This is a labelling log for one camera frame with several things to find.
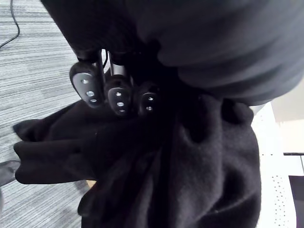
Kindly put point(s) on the dark flat panel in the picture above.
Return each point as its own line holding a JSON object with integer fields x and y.
{"x": 298, "y": 199}

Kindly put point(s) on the black cloth garment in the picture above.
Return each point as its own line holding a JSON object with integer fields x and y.
{"x": 166, "y": 166}

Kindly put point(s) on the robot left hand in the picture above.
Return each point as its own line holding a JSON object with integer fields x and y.
{"x": 204, "y": 42}

